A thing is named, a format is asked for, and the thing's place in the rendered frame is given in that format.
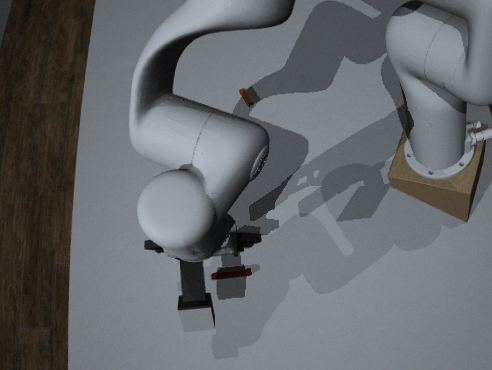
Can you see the dark red rod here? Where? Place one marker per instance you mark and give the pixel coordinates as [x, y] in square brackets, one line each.
[230, 274]

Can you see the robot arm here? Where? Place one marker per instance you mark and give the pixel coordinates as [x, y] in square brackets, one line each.
[183, 210]

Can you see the orange rod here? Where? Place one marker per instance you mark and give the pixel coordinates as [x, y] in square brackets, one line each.
[246, 97]

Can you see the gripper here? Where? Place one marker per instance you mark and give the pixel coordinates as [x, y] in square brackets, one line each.
[229, 245]

